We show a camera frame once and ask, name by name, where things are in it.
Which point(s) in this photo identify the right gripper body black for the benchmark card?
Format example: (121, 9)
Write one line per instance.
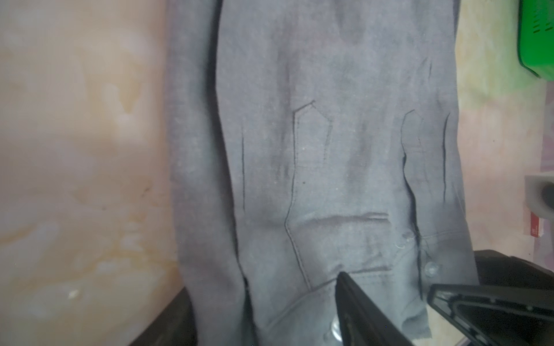
(511, 305)

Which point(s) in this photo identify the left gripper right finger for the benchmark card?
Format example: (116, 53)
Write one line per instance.
(361, 322)

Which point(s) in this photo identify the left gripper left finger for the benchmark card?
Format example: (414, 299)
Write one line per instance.
(175, 326)

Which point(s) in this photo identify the grey long sleeve shirt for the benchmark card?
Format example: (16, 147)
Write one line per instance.
(310, 138)

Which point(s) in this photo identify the red white label card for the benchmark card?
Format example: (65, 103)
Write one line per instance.
(536, 226)

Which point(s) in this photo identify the green plastic basket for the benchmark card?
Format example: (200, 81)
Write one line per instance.
(535, 37)

